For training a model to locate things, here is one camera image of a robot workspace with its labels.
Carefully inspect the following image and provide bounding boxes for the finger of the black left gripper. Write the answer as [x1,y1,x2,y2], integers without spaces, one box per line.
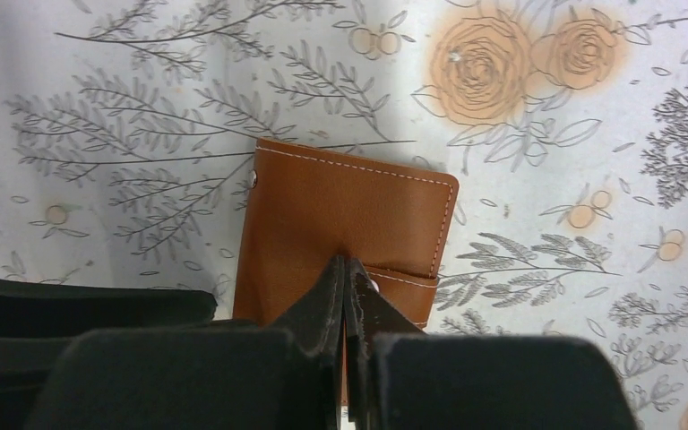
[0,279,258,429]

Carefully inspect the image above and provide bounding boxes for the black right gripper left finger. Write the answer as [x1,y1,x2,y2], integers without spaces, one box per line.
[271,256,346,429]

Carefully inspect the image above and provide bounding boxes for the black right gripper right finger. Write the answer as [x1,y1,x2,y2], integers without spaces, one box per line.
[343,258,424,429]

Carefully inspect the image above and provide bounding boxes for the brown leather card holder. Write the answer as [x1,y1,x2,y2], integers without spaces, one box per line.
[232,137,460,405]

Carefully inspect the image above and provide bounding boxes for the floral table mat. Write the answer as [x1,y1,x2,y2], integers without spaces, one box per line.
[0,1,688,429]

